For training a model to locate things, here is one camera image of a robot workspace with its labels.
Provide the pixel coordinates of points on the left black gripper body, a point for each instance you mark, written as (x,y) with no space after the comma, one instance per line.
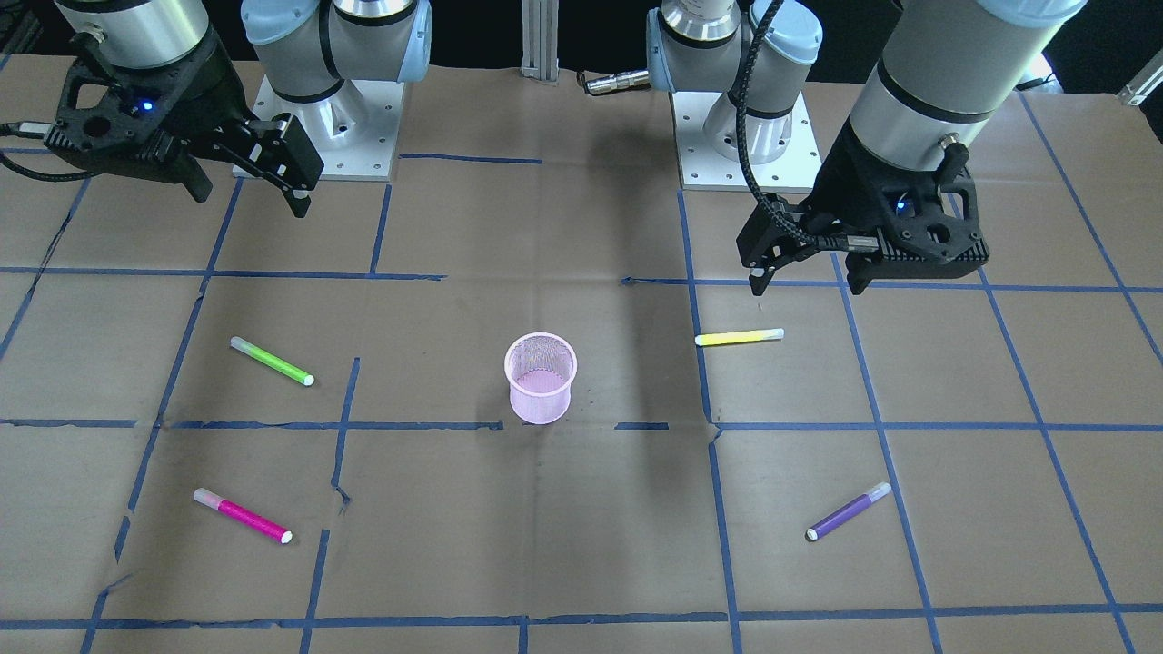
(843,188)

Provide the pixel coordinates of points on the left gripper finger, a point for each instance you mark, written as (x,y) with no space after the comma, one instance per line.
(764,248)
(861,272)

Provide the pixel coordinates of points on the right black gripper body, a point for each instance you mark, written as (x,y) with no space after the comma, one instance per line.
(211,94)

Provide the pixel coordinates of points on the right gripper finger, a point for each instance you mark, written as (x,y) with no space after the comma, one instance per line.
(282,153)
(188,173)

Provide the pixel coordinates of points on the purple marker pen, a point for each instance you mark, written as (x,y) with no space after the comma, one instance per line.
(846,512)

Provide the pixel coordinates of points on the pink marker pen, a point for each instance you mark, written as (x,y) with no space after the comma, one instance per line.
(239,513)

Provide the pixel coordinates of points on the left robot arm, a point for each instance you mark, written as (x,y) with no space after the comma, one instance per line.
(946,68)

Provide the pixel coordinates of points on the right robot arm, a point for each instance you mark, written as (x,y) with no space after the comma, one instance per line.
(308,48)

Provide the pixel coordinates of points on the pink mesh cup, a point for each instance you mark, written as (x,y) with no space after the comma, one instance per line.
(540,368)

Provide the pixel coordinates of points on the yellow marker pen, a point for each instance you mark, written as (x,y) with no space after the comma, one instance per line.
(713,339)

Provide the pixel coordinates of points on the green marker pen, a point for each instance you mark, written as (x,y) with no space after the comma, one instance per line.
(272,361)

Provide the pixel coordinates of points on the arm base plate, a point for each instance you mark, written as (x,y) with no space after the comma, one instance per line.
(354,131)
(785,157)

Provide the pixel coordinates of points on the aluminium frame post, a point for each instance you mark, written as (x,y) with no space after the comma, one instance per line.
(539,38)

